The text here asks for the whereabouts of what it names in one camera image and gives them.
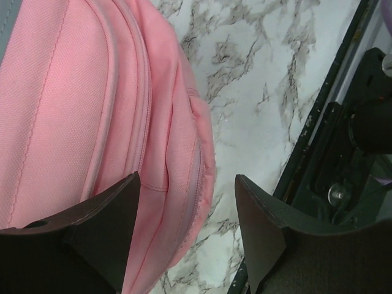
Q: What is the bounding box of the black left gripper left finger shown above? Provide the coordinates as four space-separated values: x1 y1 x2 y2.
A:
1 173 141 293

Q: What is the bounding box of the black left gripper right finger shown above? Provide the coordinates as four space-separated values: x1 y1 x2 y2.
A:
235 175 391 293

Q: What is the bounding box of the pink student backpack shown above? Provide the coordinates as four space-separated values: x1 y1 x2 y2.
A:
1 1 216 293

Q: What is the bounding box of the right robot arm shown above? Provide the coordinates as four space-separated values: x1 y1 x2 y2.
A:
348 48 391 154

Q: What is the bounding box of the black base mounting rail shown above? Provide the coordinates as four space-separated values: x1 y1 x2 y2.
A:
229 1 391 293

